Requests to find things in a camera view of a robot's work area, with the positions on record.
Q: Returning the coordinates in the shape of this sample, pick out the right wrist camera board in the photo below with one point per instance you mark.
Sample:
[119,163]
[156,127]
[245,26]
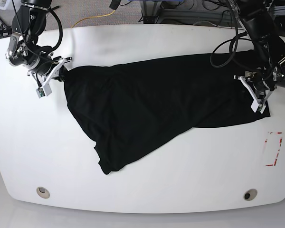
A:
[44,91]

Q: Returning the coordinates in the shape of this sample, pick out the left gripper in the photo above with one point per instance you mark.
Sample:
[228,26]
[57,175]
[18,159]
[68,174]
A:
[259,89]

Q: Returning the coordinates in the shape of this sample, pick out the right table cable grommet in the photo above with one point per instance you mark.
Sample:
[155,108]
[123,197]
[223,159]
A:
[250,194]

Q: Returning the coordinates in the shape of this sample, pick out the black printed T-shirt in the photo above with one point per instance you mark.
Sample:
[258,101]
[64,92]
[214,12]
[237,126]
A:
[130,110]

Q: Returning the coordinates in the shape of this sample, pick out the black tripod stand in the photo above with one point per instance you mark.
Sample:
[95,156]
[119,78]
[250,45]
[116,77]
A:
[5,31]

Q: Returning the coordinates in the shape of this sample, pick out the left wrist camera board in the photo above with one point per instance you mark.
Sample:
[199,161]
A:
[256,107]

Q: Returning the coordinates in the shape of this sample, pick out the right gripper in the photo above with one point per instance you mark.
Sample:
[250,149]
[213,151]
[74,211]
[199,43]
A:
[47,71]

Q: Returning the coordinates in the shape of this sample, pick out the red tape rectangle marking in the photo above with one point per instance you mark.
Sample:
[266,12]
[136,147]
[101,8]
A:
[272,148]

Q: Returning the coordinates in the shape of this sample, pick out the aluminium frame post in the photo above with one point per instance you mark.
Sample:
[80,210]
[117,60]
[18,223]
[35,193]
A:
[150,10]

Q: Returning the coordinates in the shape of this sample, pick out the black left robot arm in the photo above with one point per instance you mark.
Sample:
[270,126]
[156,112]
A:
[253,23]

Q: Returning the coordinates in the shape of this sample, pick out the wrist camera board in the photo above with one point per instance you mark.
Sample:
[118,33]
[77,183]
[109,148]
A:
[44,91]
[256,107]

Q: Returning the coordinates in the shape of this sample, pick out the left table cable grommet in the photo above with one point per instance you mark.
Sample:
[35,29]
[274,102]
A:
[43,193]

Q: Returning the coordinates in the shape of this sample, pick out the table cable grommet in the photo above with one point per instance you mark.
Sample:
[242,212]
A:
[43,193]
[250,194]

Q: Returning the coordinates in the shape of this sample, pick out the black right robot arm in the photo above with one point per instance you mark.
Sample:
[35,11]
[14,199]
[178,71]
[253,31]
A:
[28,23]

